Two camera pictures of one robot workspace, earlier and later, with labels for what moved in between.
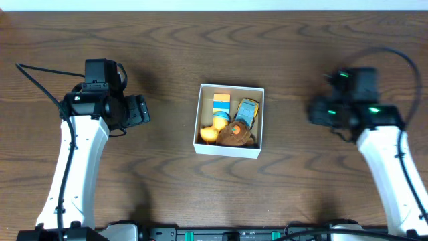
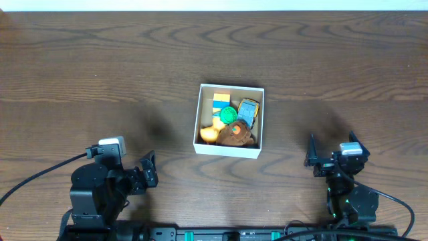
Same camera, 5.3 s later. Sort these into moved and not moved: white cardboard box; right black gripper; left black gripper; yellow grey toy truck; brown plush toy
Moved: left black gripper; right black gripper
Not moved: brown plush toy; white cardboard box; yellow grey toy truck
